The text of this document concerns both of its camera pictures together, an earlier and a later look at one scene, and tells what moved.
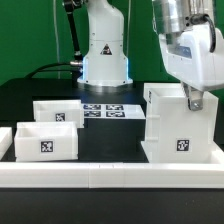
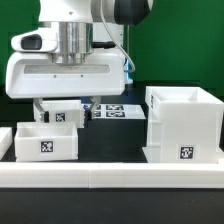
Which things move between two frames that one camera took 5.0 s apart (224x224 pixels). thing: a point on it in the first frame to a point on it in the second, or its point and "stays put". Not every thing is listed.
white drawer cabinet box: x=175 y=134 stays put
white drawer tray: x=69 y=111 stays put
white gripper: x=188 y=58 to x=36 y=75
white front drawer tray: x=46 y=141 stays put
